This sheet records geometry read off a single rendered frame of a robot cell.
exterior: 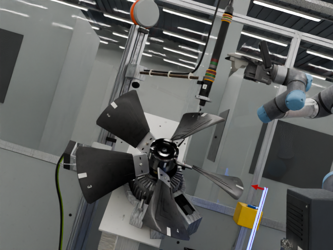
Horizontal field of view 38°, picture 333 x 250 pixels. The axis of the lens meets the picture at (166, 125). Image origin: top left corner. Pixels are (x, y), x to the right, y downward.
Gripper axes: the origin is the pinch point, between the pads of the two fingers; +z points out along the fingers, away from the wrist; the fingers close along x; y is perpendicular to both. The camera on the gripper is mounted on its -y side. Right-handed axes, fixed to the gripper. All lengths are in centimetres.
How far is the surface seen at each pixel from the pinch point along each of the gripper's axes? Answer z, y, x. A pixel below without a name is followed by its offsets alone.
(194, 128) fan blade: 4.7, 32.9, 8.9
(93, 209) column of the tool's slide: 43, 87, 58
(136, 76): 40, 14, 46
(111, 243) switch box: 26, 94, 26
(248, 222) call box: -31, 67, 21
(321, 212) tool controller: -27, 47, -83
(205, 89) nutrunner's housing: 5.4, 16.6, -1.8
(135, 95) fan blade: 33.9, 26.2, 10.9
